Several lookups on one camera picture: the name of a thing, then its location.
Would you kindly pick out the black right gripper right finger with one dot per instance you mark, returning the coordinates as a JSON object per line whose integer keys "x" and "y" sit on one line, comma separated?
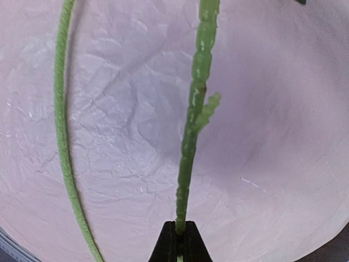
{"x": 193, "y": 247}

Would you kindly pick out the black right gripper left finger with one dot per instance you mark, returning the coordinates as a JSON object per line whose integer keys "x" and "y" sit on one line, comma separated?
{"x": 165, "y": 249}

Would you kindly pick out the pink wrapping paper sheet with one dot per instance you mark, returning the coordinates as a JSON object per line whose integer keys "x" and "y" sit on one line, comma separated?
{"x": 270, "y": 176}

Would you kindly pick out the pink fake flower stem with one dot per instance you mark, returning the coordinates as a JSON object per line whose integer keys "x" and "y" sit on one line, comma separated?
{"x": 198, "y": 113}
{"x": 61, "y": 125}

